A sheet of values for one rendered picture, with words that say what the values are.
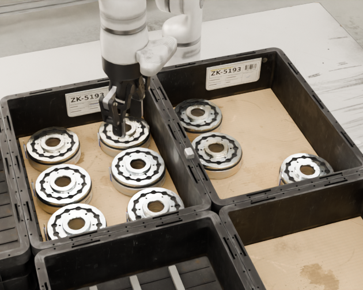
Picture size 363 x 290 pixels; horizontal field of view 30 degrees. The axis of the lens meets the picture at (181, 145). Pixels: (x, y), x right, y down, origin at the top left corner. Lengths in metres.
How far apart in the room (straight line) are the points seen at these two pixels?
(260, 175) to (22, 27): 2.17
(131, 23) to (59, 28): 2.27
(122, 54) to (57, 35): 2.20
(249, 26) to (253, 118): 0.58
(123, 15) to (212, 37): 0.93
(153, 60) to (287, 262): 0.42
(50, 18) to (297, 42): 1.69
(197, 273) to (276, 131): 0.40
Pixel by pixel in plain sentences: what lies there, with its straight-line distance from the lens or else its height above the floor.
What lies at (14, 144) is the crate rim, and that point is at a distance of 1.25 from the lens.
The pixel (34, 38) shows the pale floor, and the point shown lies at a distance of 3.22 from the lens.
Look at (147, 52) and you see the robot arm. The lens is 1.04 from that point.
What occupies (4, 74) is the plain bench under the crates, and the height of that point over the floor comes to 0.70.
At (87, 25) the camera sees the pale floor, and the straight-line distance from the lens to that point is 3.29.
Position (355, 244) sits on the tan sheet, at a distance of 1.23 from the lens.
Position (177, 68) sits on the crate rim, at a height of 0.93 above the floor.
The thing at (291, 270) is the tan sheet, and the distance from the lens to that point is 1.17.
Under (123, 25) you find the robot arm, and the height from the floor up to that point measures 1.21.
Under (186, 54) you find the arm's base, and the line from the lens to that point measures 1.57.
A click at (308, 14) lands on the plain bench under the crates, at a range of 2.06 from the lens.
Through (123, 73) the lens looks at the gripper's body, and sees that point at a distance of 1.06.
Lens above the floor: 1.75
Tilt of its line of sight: 43 degrees down
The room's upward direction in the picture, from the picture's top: 1 degrees clockwise
